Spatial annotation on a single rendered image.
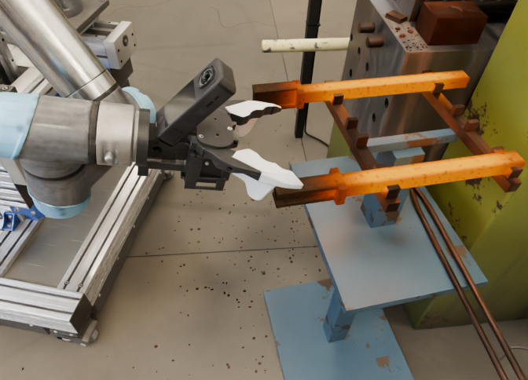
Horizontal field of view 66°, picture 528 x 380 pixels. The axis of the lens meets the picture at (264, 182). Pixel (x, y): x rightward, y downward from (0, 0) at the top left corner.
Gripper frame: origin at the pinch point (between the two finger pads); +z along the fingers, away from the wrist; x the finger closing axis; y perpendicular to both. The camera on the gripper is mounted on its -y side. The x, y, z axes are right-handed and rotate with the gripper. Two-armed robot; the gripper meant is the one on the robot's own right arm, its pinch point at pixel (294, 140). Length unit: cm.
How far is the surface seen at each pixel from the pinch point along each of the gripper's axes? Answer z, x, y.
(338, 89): 15.6, -22.0, 5.2
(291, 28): 80, -230, 94
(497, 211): 60, -8, 22
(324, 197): 7.2, 2.7, 8.2
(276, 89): 3.6, -21.8, 7.1
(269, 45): 24, -93, 37
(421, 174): 21.5, 1.6, 2.8
